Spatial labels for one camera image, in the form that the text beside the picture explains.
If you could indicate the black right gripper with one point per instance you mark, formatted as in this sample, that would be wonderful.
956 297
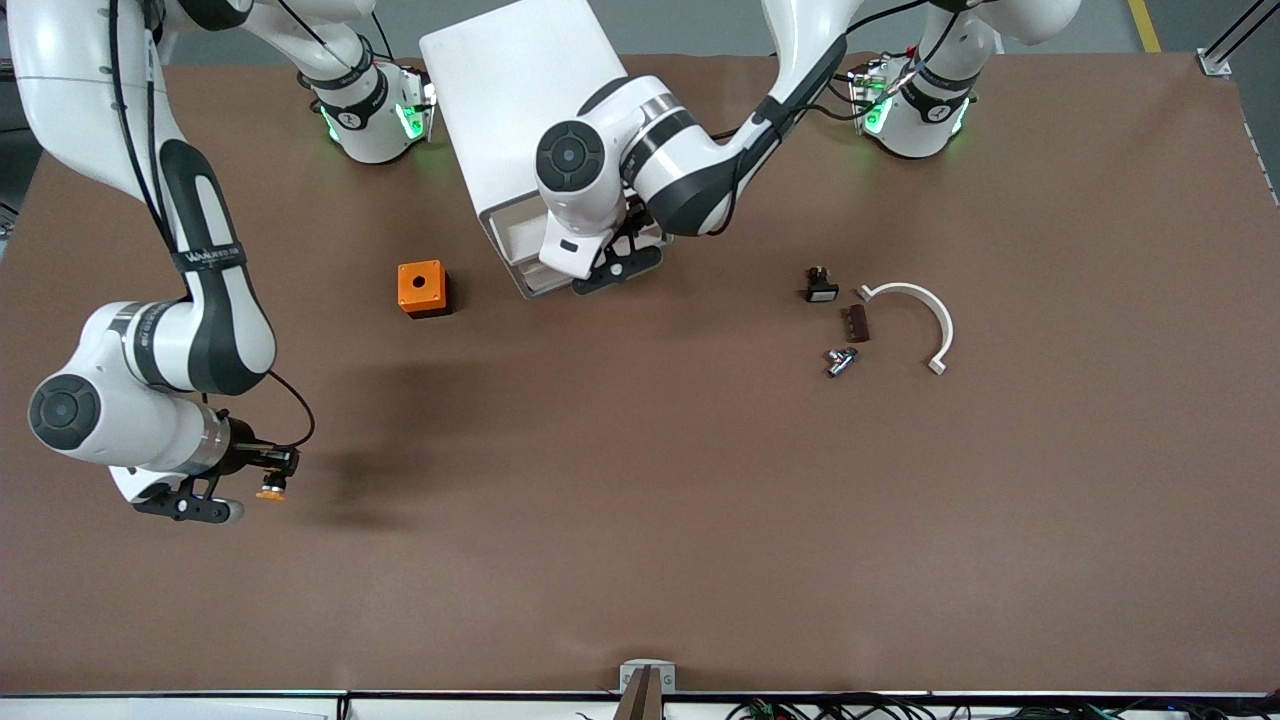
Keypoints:
243 459

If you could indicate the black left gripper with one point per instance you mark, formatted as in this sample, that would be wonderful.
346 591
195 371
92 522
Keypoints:
640 218

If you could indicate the orange push button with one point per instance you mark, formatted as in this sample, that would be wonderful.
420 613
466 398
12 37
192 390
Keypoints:
270 492

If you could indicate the white drawer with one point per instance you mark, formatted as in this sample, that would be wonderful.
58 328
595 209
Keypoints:
550 285
520 235

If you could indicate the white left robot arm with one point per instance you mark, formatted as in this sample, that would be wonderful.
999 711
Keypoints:
700 170

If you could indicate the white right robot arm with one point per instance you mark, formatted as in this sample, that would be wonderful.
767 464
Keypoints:
130 340

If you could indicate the white drawer cabinet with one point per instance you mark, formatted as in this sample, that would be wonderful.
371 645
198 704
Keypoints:
500 90

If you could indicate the orange box with hole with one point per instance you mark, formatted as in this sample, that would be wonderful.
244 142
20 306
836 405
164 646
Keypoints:
420 285

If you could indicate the brown terminal block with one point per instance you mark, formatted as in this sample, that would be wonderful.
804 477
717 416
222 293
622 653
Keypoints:
858 323

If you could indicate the small metal connector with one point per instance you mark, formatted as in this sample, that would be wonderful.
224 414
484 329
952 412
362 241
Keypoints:
840 362

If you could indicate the white sheet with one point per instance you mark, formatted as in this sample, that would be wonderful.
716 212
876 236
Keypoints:
230 712

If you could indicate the brown table cover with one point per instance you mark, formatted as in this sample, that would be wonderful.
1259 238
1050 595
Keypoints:
640 500

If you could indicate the brown strip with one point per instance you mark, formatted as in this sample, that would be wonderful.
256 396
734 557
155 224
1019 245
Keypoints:
642 700

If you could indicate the black switch with white face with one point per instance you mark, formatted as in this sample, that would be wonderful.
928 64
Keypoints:
822 288

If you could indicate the white curved bracket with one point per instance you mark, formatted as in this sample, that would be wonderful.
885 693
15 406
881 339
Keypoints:
935 305

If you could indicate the grey mounting bracket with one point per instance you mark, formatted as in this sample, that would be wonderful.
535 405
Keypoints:
628 678

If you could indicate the aluminium frame strut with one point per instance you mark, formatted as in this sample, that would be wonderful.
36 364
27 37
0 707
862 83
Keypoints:
1215 62

